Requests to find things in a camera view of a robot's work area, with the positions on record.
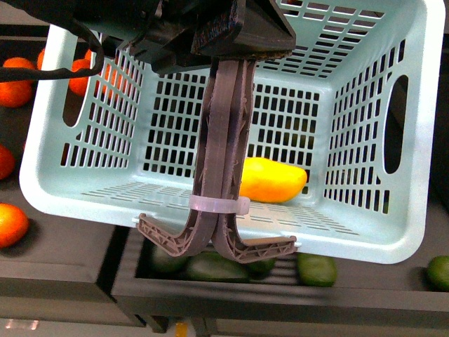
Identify orange lower left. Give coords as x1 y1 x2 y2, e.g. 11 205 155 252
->
1 203 29 249

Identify brown basket handle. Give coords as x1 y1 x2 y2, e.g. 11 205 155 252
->
136 60 297 263

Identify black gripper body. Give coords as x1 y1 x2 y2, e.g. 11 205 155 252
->
74 0 296 74

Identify green avocado right edge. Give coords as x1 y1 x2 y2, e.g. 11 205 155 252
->
426 256 449 292

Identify orange at left edge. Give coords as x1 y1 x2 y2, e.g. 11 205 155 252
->
1 57 35 108

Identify yellow mango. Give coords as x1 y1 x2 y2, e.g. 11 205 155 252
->
239 157 307 204

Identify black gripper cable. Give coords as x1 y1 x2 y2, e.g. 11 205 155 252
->
0 19 105 82

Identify white zip tie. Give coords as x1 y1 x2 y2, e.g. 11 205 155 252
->
189 194 250 216

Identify green avocado on shelf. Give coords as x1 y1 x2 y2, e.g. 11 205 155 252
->
297 253 337 287

